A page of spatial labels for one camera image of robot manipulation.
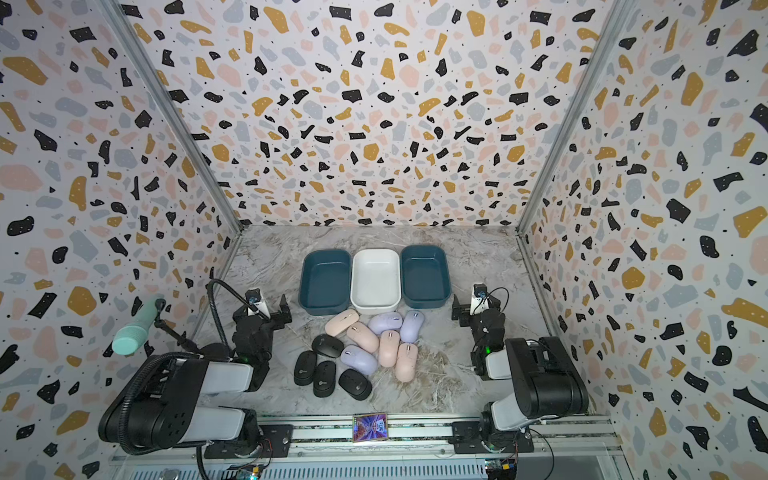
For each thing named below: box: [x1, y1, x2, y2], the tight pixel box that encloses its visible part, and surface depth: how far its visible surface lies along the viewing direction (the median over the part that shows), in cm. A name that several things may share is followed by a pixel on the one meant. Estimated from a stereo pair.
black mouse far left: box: [294, 350, 317, 386], surface depth 85 cm
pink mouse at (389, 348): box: [378, 330, 401, 368], surface depth 89 cm
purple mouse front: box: [340, 345, 379, 375], surface depth 87 cm
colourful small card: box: [352, 412, 389, 443], surface depth 76 cm
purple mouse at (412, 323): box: [400, 310, 425, 343], surface depth 94 cm
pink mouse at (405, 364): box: [395, 343, 418, 382], surface depth 87 cm
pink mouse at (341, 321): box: [324, 309, 360, 337], surface depth 95 cm
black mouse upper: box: [311, 333, 345, 358], surface depth 90 cm
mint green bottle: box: [112, 299, 158, 356], surface depth 54 cm
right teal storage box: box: [400, 245, 452, 309], surface depth 105 cm
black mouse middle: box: [313, 360, 337, 398], surface depth 83 cm
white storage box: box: [350, 249, 402, 315], surface depth 108 cm
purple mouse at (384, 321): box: [368, 312, 403, 336], surface depth 94 cm
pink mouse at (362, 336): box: [347, 322, 380, 354], surface depth 92 cm
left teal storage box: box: [298, 249, 352, 316], surface depth 105 cm
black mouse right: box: [338, 368, 373, 401], surface depth 82 cm
